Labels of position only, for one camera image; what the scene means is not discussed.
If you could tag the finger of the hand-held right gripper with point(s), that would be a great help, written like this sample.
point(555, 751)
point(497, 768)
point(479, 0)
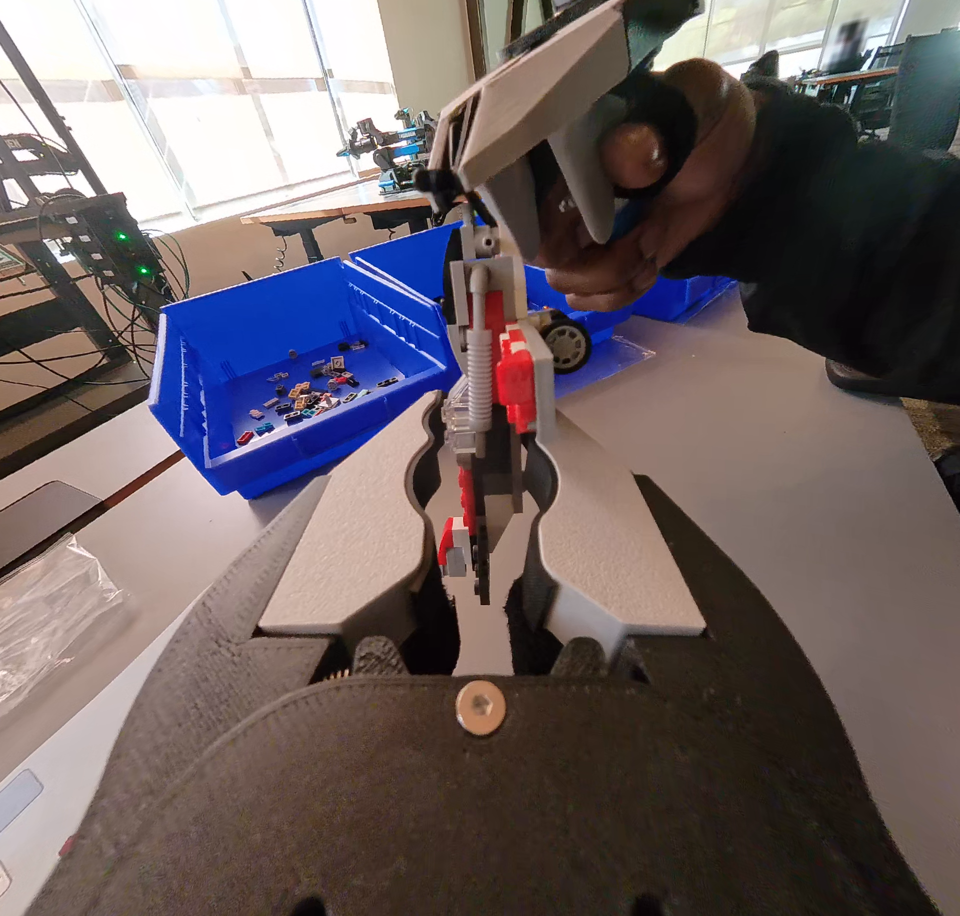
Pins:
point(446, 143)
point(540, 98)

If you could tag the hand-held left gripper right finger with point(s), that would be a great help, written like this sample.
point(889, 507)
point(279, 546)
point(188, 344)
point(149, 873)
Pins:
point(615, 556)

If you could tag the blue black robot arms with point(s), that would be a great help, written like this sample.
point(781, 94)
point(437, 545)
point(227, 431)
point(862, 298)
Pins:
point(397, 154)

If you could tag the background wooden desk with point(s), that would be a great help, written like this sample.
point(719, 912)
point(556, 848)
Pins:
point(847, 79)

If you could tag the person's right forearm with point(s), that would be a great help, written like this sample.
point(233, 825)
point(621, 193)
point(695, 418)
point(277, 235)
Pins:
point(840, 240)

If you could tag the person's right hand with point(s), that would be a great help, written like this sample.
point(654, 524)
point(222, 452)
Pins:
point(716, 143)

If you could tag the dark background chair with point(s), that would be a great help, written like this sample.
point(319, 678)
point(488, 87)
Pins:
point(926, 90)

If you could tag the electronics box with green lights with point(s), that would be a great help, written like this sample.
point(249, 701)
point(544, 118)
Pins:
point(105, 240)

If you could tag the wood-edged table with robots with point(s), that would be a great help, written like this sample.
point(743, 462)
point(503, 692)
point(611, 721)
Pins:
point(337, 199)

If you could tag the red grey brick plane model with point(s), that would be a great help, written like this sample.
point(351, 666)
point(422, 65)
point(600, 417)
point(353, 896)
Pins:
point(517, 383)

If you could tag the blue plastic bin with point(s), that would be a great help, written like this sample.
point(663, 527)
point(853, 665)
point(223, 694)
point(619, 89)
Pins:
point(405, 270)
point(225, 316)

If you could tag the instruction booklet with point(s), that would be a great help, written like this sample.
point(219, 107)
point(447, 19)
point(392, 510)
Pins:
point(60, 736)

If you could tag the black metal frame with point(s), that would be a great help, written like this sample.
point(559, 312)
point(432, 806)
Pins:
point(57, 117)

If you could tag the clear plastic sheet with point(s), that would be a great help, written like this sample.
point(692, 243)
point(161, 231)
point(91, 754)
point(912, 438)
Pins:
point(626, 349)

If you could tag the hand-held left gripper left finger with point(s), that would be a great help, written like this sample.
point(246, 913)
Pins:
point(345, 541)

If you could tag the black brick lever piece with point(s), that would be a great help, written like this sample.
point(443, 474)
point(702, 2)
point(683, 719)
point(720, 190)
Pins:
point(439, 184)

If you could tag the clear plastic bag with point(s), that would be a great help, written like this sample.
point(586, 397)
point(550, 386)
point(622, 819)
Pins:
point(52, 616)

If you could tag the pile of small brick pieces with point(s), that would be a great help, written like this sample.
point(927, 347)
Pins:
point(300, 398)

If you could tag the grey desk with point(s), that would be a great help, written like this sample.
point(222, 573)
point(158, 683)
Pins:
point(750, 518)

